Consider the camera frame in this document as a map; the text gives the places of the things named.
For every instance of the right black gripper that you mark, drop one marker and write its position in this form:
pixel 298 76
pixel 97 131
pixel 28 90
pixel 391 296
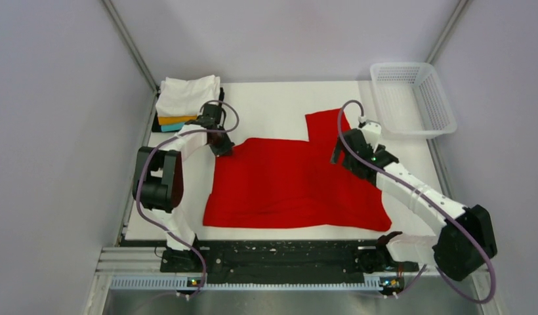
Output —
pixel 338 153

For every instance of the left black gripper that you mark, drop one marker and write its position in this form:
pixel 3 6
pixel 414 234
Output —
pixel 226 149

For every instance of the red t shirt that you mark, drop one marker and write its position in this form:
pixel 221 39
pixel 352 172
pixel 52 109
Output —
pixel 275 183

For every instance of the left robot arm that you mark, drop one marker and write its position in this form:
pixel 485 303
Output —
pixel 159 185

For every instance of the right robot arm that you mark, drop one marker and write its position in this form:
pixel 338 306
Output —
pixel 463 238

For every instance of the teal folded t shirt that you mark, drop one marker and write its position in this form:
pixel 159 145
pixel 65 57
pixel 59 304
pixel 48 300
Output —
pixel 172 127

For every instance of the yellow folded t shirt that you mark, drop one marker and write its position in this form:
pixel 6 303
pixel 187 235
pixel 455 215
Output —
pixel 174 120

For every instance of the white folded t shirt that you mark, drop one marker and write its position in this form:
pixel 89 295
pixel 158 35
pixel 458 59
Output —
pixel 180 97

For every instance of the white plastic basket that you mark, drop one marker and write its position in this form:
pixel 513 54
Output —
pixel 410 101

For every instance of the black folded t shirt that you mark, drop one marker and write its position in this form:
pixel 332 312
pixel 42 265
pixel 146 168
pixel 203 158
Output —
pixel 156 127

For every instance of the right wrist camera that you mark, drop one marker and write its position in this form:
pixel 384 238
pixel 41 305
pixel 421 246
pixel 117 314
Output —
pixel 371 131

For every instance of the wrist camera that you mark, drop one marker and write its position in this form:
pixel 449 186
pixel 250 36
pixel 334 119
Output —
pixel 212 116
pixel 371 131

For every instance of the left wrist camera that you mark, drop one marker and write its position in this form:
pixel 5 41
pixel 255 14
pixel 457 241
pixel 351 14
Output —
pixel 212 116

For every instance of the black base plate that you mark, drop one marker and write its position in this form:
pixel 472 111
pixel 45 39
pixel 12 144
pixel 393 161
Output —
pixel 285 261

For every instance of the left corner metal post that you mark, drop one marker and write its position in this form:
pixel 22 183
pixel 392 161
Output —
pixel 129 43

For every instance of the corner metal post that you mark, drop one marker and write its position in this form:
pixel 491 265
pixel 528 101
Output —
pixel 129 43
pixel 448 30

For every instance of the aluminium frame rail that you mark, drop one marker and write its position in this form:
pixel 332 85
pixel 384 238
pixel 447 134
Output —
pixel 139 268

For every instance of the right corner metal post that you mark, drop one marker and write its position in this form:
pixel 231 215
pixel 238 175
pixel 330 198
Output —
pixel 448 30

